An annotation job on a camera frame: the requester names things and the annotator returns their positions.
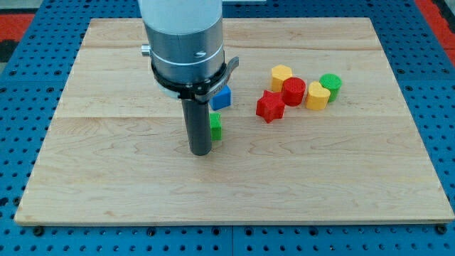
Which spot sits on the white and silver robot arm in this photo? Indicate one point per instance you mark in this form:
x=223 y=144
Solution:
x=185 y=39

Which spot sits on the yellow heart block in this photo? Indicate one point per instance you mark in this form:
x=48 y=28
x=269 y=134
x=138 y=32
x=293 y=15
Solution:
x=317 y=96

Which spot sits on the green square block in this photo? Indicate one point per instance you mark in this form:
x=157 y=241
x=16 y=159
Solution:
x=216 y=127

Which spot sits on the blue cube block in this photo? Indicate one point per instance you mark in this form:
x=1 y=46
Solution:
x=222 y=99

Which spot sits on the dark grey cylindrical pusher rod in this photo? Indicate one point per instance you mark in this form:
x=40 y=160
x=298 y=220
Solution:
x=197 y=121

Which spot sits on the red star block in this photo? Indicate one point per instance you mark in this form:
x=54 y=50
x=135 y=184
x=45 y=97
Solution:
x=270 y=106

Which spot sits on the yellow hexagon block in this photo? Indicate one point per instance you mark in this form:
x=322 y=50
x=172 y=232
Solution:
x=280 y=73

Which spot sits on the red cylinder block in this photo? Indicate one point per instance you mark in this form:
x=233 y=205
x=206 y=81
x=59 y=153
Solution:
x=293 y=90

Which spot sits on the light wooden board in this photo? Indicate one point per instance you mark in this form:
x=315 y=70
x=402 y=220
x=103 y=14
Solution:
x=116 y=152

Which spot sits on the green cylinder block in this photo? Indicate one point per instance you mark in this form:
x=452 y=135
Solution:
x=333 y=83

